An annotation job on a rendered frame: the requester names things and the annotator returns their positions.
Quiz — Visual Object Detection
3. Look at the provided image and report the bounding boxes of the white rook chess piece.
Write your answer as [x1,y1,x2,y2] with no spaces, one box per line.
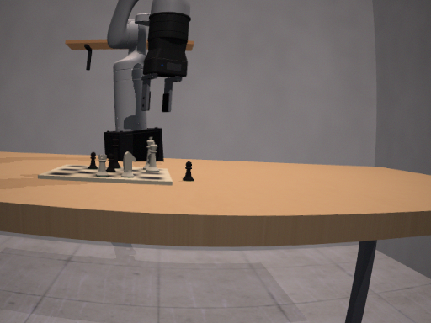
[96,155,109,177]

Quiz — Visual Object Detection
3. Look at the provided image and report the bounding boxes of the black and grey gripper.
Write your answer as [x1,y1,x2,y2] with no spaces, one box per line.
[135,0,191,112]

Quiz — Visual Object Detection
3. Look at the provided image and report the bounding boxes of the white knight chess piece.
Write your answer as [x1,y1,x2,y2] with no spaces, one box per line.
[121,152,136,178]

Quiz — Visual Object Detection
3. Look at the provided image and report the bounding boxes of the black and cream chessboard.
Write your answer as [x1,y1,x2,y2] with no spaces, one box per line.
[38,164,173,185]

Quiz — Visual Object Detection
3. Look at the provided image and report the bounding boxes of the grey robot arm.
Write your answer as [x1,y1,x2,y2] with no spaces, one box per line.
[107,0,147,132]

